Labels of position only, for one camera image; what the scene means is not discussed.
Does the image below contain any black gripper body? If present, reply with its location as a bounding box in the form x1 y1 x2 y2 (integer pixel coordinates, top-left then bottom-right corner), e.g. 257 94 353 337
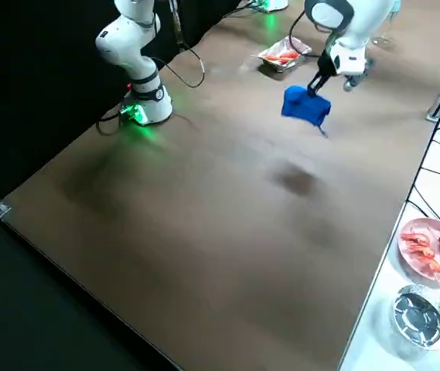
317 36 336 80

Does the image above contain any blue dishcloth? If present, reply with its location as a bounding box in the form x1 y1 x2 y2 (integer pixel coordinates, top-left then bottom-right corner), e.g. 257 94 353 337
280 85 332 139

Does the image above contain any aluminum foil pan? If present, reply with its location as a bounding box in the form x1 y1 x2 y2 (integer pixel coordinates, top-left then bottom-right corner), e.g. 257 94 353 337
251 36 314 73

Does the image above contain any clear bottle light blue cap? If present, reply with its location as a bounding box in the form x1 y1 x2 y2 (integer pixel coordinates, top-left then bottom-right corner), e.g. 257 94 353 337
371 0 403 46

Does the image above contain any round foil dish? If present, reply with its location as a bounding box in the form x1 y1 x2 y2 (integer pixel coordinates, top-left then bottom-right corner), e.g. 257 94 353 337
391 284 440 352

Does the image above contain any orange shrimp skewer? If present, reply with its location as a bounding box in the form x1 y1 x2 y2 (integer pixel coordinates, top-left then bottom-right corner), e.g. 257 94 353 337
251 49 302 66

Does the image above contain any red shrimp pile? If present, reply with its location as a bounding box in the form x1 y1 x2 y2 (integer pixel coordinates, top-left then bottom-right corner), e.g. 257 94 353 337
400 230 440 274

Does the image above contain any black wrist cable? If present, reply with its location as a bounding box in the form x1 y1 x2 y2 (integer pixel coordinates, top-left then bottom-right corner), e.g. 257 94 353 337
288 9 323 61

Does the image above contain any black cable silver connector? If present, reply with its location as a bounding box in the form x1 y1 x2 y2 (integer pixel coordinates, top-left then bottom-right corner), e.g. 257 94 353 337
153 0 206 88

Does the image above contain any black arm base cable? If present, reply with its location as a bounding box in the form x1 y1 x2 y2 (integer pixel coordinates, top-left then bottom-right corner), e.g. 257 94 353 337
95 109 128 137

